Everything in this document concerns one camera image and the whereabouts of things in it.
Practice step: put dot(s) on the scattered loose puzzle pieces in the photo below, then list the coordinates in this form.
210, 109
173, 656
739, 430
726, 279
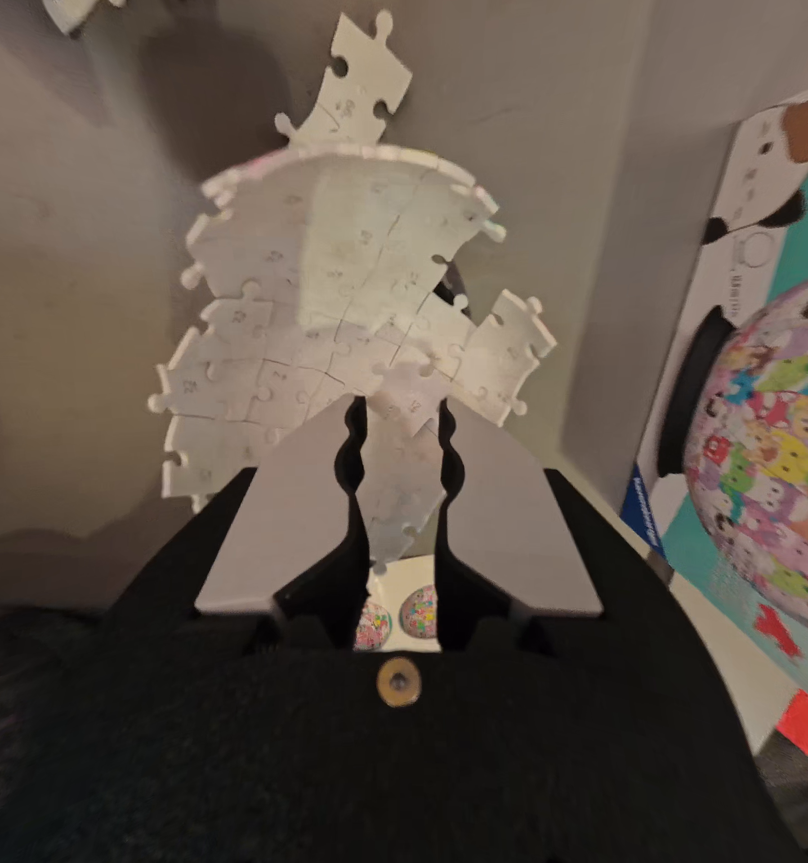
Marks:
80, 13

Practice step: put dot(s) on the single white puzzle piece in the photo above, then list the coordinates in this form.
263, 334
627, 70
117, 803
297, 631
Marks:
407, 398

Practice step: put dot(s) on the colourful puzzle box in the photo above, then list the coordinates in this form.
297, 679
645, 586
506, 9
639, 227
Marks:
748, 404

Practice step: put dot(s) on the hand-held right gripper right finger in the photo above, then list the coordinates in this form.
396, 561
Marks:
518, 532

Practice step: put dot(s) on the printed instruction leaflet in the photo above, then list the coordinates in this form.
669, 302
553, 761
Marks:
404, 573

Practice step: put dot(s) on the partly built puzzle ball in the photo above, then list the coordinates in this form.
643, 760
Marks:
350, 243

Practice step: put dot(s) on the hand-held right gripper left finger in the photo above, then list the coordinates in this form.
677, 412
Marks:
289, 532

